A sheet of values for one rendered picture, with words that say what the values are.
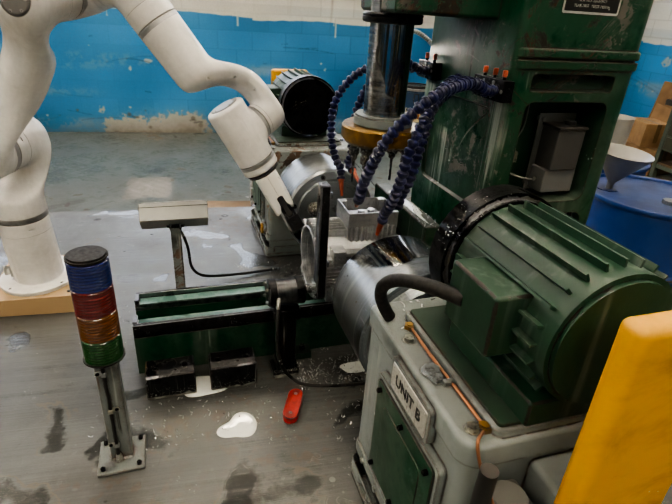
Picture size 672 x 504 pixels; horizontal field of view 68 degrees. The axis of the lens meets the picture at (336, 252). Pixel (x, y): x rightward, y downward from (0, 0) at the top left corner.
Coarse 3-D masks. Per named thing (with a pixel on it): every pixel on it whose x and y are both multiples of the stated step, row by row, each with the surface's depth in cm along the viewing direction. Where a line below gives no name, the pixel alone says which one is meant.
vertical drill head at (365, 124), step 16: (384, 32) 99; (400, 32) 99; (368, 48) 104; (384, 48) 100; (400, 48) 100; (368, 64) 104; (384, 64) 101; (400, 64) 102; (368, 80) 105; (384, 80) 103; (400, 80) 103; (368, 96) 106; (384, 96) 104; (400, 96) 105; (368, 112) 107; (384, 112) 105; (400, 112) 107; (352, 128) 106; (368, 128) 106; (384, 128) 105; (352, 144) 108; (368, 144) 104; (400, 144) 104; (352, 160) 117; (400, 160) 112; (352, 176) 118
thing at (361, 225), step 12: (348, 204) 122; (372, 204) 124; (348, 216) 114; (360, 216) 114; (372, 216) 115; (396, 216) 116; (348, 228) 114; (360, 228) 115; (372, 228) 116; (384, 228) 117; (348, 240) 116; (360, 240) 117; (372, 240) 117
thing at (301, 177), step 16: (304, 160) 145; (320, 160) 143; (288, 176) 143; (304, 176) 136; (320, 176) 135; (336, 176) 136; (288, 192) 138; (304, 192) 136; (336, 192) 138; (352, 192) 139; (368, 192) 142; (304, 208) 137; (336, 208) 140; (288, 224) 139
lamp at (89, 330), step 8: (80, 320) 76; (88, 320) 76; (96, 320) 76; (104, 320) 77; (112, 320) 78; (80, 328) 77; (88, 328) 76; (96, 328) 76; (104, 328) 77; (112, 328) 78; (120, 328) 81; (80, 336) 78; (88, 336) 77; (96, 336) 77; (104, 336) 78; (112, 336) 79
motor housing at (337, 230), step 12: (312, 228) 115; (336, 228) 116; (312, 240) 127; (336, 240) 115; (312, 252) 128; (348, 252) 114; (312, 264) 128; (336, 264) 113; (312, 276) 127; (336, 276) 115
